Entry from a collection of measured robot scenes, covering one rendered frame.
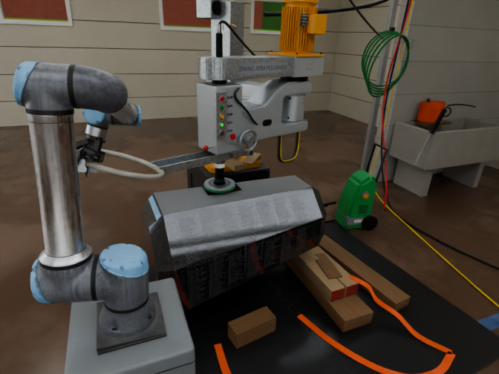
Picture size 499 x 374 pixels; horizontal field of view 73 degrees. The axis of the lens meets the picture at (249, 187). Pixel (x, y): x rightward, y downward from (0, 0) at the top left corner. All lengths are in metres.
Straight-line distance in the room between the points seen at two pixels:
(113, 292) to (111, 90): 0.62
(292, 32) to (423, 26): 2.68
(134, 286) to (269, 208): 1.30
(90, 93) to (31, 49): 7.11
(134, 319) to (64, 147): 0.60
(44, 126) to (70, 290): 0.50
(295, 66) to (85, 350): 1.97
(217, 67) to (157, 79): 6.12
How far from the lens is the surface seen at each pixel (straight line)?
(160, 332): 1.31
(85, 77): 1.02
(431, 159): 4.61
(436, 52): 5.15
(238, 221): 2.17
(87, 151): 1.75
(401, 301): 2.80
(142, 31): 8.05
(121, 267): 1.16
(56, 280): 1.21
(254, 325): 2.32
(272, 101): 2.35
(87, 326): 1.42
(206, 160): 2.16
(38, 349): 2.66
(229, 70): 2.07
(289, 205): 2.36
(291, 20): 2.49
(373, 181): 3.54
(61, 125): 1.06
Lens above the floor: 1.81
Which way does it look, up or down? 24 degrees down
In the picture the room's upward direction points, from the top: 2 degrees clockwise
